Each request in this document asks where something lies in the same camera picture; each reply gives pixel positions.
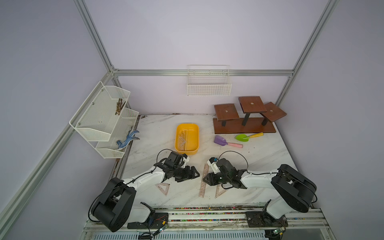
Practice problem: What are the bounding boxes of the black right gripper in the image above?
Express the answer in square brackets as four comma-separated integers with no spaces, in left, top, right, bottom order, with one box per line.
[202,171,231,186]

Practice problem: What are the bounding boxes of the clear stencil ruler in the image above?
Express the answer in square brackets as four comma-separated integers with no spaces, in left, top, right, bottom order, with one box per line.
[178,130,188,151]

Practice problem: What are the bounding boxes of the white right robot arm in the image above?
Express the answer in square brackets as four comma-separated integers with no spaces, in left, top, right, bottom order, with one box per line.
[203,158,317,223]

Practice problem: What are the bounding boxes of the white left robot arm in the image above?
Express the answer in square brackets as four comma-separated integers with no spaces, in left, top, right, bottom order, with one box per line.
[88,163,200,232]

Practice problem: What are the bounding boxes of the yellow plastic storage box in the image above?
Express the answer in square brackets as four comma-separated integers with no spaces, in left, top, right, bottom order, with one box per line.
[175,124,200,156]

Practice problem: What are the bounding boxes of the pink triangle ruler right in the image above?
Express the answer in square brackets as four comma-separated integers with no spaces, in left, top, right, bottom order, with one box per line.
[215,185,227,199]

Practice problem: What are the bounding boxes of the pink triangle ruler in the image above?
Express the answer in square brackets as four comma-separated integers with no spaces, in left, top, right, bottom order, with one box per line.
[156,183,170,196]
[215,185,227,199]

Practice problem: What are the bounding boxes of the pink triangle ruler left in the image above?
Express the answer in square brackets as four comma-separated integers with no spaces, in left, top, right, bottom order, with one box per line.
[156,183,170,196]

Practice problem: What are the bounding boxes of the pink stencil ruler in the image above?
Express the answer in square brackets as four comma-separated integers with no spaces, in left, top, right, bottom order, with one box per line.
[199,164,209,198]

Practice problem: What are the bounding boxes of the purple toy shovel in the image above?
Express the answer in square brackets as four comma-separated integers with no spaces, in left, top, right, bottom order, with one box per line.
[214,135,243,149]

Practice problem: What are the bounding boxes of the green toy shovel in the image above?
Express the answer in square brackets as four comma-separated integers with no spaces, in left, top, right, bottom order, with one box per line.
[235,133,264,142]

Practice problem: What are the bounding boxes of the brown wooden display stand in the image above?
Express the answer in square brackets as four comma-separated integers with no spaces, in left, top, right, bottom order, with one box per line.
[213,96,287,135]

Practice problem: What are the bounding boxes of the white mesh lower shelf basket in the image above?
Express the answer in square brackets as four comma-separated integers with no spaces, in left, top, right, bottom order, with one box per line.
[96,108,139,159]

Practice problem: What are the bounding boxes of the white mesh shelf basket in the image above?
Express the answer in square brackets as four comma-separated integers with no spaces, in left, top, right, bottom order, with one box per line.
[69,82,130,142]
[96,108,139,159]

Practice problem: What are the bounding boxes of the brown items in basket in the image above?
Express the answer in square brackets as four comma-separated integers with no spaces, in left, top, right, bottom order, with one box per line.
[115,98,126,115]

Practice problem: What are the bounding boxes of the white mesh upper shelf basket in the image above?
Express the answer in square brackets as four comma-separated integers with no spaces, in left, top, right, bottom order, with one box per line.
[69,82,130,142]

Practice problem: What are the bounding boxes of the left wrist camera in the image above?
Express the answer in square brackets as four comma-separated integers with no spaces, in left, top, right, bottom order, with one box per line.
[164,151,190,169]

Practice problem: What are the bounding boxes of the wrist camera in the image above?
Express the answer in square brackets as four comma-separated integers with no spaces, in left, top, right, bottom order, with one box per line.
[207,157,220,174]
[164,151,190,169]

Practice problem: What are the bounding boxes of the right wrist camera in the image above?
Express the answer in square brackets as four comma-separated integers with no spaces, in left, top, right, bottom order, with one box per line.
[207,157,220,174]

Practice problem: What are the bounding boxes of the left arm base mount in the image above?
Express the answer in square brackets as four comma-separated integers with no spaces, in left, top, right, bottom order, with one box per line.
[127,202,169,230]

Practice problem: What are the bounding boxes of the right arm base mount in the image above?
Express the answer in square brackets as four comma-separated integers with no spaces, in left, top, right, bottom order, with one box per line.
[246,210,288,228]

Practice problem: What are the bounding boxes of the aluminium rail base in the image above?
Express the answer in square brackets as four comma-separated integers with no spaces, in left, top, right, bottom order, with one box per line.
[81,206,336,240]

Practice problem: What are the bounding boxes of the white wire wall basket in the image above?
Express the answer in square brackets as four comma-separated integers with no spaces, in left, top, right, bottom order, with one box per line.
[187,65,232,97]

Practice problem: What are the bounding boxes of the aluminium frame post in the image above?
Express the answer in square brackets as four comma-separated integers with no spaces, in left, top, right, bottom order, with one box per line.
[73,0,133,112]

